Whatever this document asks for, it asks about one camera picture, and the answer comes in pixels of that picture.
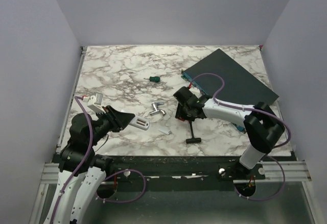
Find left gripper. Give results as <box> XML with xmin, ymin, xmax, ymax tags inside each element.
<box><xmin>88</xmin><ymin>105</ymin><xmax>135</xmax><ymax>146</ymax></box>

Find white remote control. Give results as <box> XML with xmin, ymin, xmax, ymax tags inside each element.
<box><xmin>129</xmin><ymin>116</ymin><xmax>150</xmax><ymax>131</ymax></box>

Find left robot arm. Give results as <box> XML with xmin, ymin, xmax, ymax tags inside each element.
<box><xmin>44</xmin><ymin>106</ymin><xmax>136</xmax><ymax>223</ymax></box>

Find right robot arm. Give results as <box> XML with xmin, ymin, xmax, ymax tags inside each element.
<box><xmin>173</xmin><ymin>87</ymin><xmax>286</xmax><ymax>179</ymax></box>

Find dark network switch box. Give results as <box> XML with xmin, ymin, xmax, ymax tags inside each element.
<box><xmin>180</xmin><ymin>48</ymin><xmax>279</xmax><ymax>134</ymax></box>

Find aluminium frame rail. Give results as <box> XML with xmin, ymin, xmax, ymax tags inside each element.
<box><xmin>39</xmin><ymin>160</ymin><xmax>312</xmax><ymax>184</ymax></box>

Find black hammer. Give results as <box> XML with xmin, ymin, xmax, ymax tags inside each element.
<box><xmin>186</xmin><ymin>120</ymin><xmax>202</xmax><ymax>144</ymax></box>

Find chrome faucet tap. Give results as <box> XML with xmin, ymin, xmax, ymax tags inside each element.
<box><xmin>149</xmin><ymin>102</ymin><xmax>166</xmax><ymax>116</ymax></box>

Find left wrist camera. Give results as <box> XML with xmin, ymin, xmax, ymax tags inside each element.
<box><xmin>87</xmin><ymin>92</ymin><xmax>105</xmax><ymax>114</ymax></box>

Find white battery cover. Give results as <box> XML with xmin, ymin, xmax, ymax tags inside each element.
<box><xmin>158</xmin><ymin>127</ymin><xmax>171</xmax><ymax>135</ymax></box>

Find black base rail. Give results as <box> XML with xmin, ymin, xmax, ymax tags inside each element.
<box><xmin>98</xmin><ymin>156</ymin><xmax>252</xmax><ymax>197</ymax></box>

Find green stubby screwdriver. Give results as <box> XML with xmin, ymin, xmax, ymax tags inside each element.
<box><xmin>145</xmin><ymin>76</ymin><xmax>160</xmax><ymax>83</ymax></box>

